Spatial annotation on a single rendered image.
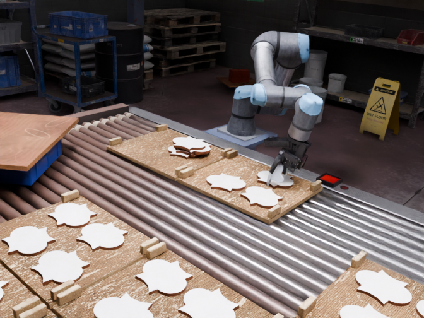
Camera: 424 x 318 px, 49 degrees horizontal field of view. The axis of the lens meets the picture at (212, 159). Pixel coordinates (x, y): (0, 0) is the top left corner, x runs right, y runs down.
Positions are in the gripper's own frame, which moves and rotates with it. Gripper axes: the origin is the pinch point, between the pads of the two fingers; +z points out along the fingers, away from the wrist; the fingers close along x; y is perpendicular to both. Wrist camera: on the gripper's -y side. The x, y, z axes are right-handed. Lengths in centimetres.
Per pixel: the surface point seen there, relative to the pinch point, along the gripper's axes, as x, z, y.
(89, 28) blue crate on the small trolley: 151, 81, -316
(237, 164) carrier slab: 1.4, 5.6, -18.0
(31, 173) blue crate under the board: -65, 12, -57
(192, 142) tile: -3.6, 6.0, -38.7
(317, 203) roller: -0.4, -1.8, 18.7
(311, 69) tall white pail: 421, 109, -198
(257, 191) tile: -14.0, -0.8, 1.7
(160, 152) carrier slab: -13.2, 12.8, -46.2
